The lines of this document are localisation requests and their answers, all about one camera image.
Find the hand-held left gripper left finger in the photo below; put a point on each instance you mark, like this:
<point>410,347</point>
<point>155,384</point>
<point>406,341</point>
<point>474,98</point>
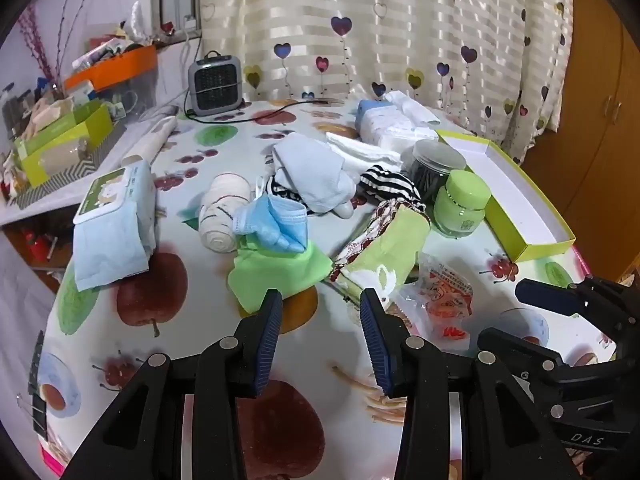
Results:
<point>267,345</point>

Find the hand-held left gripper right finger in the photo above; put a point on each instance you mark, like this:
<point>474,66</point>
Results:
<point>375,345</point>

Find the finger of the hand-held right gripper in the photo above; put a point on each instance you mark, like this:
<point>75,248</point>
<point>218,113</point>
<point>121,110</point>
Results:
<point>520,343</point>
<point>545,296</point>

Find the light green cloth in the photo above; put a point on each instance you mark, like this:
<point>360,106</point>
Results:
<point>270,272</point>

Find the clear red snack packet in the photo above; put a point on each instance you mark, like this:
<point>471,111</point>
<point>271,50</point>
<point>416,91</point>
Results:
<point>440,300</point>

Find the yellow-green box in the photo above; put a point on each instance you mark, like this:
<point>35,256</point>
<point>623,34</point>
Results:
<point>520,200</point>

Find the blue face mask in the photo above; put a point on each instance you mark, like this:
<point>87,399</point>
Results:
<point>272,220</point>

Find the black white striped cloth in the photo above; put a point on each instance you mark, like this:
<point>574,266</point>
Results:
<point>390,182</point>
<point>282,192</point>

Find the pale blue sock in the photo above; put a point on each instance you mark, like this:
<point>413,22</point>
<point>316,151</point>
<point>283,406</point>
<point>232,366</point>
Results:
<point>310,170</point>

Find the fruit print tablecloth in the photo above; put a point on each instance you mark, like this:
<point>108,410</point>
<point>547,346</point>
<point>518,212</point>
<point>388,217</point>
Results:
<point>210,310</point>

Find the wooden wardrobe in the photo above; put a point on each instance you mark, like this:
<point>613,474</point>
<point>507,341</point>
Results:
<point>595,135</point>

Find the clear jar with dark contents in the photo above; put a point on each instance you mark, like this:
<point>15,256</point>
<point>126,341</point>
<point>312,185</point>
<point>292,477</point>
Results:
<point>432,167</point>

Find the white folded towel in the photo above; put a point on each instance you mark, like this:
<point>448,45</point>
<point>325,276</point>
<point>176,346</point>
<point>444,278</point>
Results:
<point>360,152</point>

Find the wet wipes pack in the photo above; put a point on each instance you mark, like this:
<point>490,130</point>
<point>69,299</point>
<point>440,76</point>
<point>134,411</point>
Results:
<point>115,210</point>

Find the white blue tissue pack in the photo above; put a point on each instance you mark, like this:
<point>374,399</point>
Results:
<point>385,125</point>

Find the black binder clip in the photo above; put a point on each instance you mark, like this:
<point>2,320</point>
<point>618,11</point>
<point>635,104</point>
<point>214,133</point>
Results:
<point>37,365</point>
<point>41,420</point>

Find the white paper roll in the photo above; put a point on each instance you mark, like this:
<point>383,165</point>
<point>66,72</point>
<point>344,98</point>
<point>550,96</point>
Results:
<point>150,140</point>

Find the red object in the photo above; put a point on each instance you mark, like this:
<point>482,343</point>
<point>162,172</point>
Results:
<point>37,247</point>

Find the grey zigzag box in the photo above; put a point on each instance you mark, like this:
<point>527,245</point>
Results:
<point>75,177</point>

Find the grey space heater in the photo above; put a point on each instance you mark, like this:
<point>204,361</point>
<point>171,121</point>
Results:
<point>215,85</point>

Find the lime green box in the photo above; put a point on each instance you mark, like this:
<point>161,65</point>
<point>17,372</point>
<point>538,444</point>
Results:
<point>70,145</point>

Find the heart print curtain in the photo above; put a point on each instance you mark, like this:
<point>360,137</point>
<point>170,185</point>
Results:
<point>400,25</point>

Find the clear bin with orange lid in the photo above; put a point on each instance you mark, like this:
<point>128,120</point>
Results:
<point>120,67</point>

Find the pile of assorted packets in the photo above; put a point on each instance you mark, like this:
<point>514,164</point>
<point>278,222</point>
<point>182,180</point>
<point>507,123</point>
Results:
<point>115,42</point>

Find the dark glass jars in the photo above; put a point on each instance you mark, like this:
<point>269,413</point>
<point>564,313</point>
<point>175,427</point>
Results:
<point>15,110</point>

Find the purple decorative branches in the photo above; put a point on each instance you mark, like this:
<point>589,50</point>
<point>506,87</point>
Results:
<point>45,45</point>

